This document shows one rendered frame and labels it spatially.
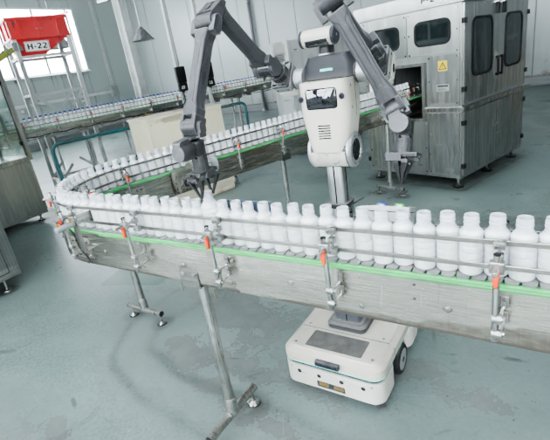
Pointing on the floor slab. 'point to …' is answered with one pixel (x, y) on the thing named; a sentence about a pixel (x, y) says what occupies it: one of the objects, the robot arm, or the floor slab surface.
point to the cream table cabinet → (163, 129)
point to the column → (130, 48)
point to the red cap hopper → (36, 31)
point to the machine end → (455, 79)
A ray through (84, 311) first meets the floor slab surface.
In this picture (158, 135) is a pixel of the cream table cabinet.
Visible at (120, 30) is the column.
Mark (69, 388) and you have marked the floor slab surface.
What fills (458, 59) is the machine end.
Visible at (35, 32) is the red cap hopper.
